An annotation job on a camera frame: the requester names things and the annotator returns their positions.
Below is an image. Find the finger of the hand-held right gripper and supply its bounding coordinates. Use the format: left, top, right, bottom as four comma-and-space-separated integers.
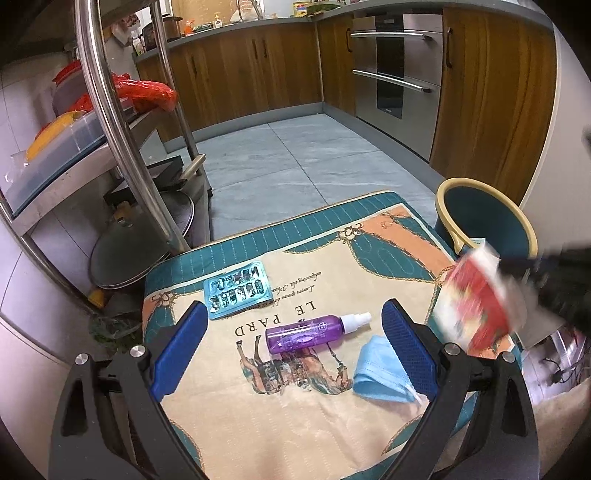
499, 254, 555, 278

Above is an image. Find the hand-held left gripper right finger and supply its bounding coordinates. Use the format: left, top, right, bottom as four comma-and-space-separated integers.
381, 298, 541, 480

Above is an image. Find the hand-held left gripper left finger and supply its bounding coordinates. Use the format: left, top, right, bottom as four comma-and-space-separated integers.
48, 300, 209, 480

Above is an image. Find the teal bin with yellow rim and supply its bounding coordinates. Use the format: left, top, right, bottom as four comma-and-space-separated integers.
435, 178, 539, 259

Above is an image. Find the red snack packet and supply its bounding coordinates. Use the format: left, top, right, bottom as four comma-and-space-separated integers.
431, 244, 529, 356

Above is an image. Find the blue face mask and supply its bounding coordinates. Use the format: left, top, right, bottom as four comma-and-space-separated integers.
352, 335, 423, 403

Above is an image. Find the teal blister pack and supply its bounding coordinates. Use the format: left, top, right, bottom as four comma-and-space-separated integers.
203, 261, 272, 320

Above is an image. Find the glass pot lid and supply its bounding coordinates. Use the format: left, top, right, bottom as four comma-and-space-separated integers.
89, 191, 197, 291

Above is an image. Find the purple spray bottle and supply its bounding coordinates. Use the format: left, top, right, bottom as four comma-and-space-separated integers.
265, 312, 372, 355

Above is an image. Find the teal printed cushion mat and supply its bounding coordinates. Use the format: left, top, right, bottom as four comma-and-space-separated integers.
141, 191, 525, 480

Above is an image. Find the black flat box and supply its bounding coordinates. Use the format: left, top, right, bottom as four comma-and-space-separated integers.
104, 156, 184, 206

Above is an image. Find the built-in steel oven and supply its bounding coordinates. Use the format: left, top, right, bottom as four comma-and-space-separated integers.
349, 13, 444, 162

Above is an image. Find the clear storage box yellow lid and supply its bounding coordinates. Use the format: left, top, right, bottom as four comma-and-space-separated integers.
4, 113, 134, 215

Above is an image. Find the stainless steel rack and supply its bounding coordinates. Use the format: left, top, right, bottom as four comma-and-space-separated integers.
0, 0, 213, 301

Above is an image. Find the wooden kitchen cabinet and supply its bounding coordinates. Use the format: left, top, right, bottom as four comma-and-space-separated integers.
134, 0, 557, 206

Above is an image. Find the clear container with red lid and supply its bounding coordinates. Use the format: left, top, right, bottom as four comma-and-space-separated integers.
52, 62, 93, 116

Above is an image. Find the green dish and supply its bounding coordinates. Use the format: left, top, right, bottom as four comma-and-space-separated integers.
293, 1, 345, 17

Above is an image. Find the red and white plastic bag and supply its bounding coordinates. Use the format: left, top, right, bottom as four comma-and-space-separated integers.
111, 14, 139, 47

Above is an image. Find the black cable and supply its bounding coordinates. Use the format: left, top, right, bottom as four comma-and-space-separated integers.
540, 353, 585, 386

